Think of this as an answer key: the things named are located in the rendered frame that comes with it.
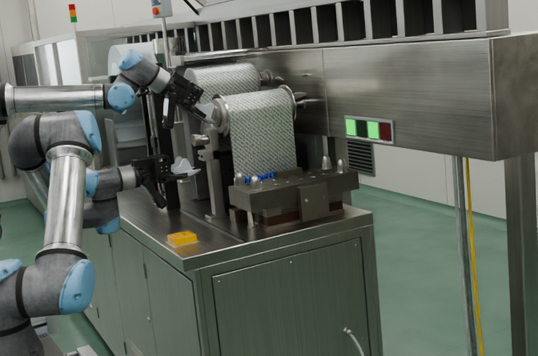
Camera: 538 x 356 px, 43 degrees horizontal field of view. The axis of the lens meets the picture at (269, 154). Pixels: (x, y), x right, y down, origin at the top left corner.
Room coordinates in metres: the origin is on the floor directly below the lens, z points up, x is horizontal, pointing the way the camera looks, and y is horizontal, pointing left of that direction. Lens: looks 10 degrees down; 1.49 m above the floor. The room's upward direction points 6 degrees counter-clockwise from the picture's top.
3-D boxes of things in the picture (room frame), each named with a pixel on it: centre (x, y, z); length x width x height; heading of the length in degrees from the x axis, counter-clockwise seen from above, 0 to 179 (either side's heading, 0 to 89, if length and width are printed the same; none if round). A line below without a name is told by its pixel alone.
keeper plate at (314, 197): (2.12, -0.13, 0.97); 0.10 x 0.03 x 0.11; 116
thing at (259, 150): (2.29, 0.01, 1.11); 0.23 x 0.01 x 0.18; 116
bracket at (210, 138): (2.30, 0.21, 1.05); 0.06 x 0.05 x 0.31; 116
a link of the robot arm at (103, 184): (2.04, 0.51, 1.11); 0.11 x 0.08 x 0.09; 116
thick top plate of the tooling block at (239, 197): (2.20, -0.07, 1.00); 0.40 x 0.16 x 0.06; 116
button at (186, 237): (2.04, 0.29, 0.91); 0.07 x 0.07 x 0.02; 26
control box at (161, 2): (2.79, 0.37, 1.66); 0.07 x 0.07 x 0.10; 46
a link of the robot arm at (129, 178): (2.08, 0.44, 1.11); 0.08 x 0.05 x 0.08; 26
